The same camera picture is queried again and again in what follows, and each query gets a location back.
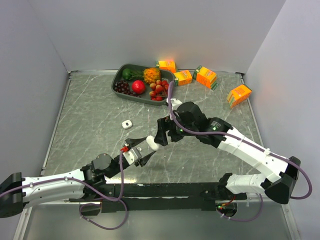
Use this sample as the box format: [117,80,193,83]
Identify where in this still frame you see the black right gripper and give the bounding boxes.
[153,113,198,146]

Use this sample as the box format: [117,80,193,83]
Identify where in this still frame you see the white square charging case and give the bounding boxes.
[121,120,133,130]

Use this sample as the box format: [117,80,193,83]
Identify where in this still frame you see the white oval charging case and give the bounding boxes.
[145,135,161,151]

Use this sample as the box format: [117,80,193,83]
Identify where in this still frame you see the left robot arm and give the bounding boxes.
[0,135,160,218]

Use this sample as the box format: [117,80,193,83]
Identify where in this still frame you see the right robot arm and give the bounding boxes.
[154,101,301,205]

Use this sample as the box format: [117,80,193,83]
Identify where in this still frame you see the red pomegranate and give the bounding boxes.
[131,80,146,95]

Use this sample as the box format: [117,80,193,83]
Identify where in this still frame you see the orange box middle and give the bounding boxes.
[174,70,193,87]

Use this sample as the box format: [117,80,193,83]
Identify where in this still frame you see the dark grey fruit tray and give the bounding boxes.
[111,63,175,106]

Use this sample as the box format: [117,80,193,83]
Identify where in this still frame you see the orange pineapple toy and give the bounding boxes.
[142,67,161,84]

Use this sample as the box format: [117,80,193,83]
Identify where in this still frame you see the dark purple grapes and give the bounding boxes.
[113,80,138,97]

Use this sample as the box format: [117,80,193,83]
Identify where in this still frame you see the orange box back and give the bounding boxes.
[155,60,177,73]

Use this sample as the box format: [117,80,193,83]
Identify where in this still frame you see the orange sponge box near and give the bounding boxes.
[192,65,218,89]

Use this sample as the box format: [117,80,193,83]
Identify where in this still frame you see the green pepper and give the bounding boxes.
[122,68,132,81]

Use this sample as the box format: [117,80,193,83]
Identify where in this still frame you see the orange striped sponge box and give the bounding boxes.
[226,84,252,109]

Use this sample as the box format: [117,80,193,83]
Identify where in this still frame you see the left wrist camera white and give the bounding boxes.
[121,146,142,166]

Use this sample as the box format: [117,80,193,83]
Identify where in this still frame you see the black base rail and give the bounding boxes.
[68,181,248,213]

